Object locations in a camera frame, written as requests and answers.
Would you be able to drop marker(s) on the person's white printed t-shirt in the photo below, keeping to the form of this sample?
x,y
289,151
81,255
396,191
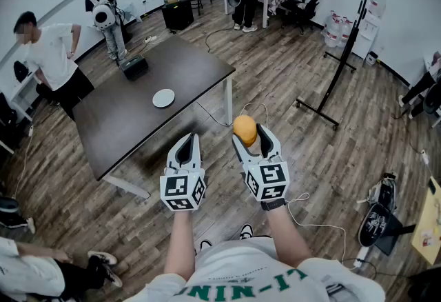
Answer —
x,y
248,273

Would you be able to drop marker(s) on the black office chair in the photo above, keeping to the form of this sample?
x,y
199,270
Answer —
x,y
306,5

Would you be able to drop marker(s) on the person's left forearm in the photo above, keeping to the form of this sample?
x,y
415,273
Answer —
x,y
180,245

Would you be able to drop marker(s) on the yellow-brown potato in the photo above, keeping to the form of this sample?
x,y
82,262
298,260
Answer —
x,y
244,130

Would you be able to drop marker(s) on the white power strip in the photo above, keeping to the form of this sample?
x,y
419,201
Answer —
x,y
425,156
30,130
361,256
150,39

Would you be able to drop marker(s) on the person's right sneaker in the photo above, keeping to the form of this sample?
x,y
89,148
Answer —
x,y
246,231

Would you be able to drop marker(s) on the white water dispenser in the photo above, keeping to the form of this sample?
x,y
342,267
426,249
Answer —
x,y
368,25

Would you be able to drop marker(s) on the clear water jug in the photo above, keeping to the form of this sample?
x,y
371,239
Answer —
x,y
345,33
333,33

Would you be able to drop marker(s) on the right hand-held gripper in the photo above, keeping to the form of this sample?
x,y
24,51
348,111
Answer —
x,y
268,180

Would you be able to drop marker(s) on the black wheeled stand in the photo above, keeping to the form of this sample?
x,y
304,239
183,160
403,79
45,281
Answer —
x,y
344,56

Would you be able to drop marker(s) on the black cabinet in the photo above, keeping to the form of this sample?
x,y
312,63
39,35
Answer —
x,y
177,14

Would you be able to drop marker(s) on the black tissue box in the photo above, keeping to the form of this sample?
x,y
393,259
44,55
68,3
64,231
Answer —
x,y
133,67

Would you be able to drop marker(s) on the person's sneaker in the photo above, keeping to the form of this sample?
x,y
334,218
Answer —
x,y
205,244
246,231

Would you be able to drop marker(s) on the person's right forearm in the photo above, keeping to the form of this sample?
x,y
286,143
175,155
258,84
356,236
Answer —
x,y
286,238

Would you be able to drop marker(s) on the small white bin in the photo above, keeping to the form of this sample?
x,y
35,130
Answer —
x,y
372,58

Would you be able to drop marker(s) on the open backpack on floor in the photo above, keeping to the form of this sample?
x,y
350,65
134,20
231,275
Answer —
x,y
377,221

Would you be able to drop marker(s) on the person's left sneaker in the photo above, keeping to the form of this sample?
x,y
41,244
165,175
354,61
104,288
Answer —
x,y
205,244

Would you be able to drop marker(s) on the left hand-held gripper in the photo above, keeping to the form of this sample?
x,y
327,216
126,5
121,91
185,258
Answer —
x,y
182,187

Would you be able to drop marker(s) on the person's black trousers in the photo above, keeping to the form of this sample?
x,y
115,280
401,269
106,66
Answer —
x,y
263,236

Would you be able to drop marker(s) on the white capsule backpack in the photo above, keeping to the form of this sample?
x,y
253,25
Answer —
x,y
102,16

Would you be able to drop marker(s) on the small white plate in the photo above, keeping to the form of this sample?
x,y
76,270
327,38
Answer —
x,y
163,99

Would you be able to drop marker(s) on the yellow wooden table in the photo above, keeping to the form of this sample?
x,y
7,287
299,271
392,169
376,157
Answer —
x,y
430,221

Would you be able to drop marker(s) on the dark brown table white legs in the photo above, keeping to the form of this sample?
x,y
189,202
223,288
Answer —
x,y
138,128

